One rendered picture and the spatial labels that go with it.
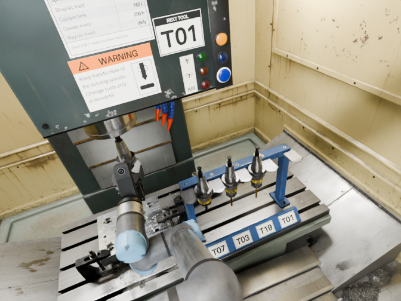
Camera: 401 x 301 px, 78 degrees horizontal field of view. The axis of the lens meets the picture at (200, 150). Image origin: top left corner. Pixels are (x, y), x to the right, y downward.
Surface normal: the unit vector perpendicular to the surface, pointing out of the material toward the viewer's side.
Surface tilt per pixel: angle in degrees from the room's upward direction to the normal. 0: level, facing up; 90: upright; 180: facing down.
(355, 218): 24
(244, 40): 90
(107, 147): 90
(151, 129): 90
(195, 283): 34
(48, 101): 90
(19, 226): 0
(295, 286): 8
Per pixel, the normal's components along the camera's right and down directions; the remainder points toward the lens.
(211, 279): 0.14, -0.98
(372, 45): -0.92, 0.32
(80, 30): 0.36, 0.54
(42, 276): 0.26, -0.84
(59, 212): -0.13, -0.78
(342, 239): -0.49, -0.58
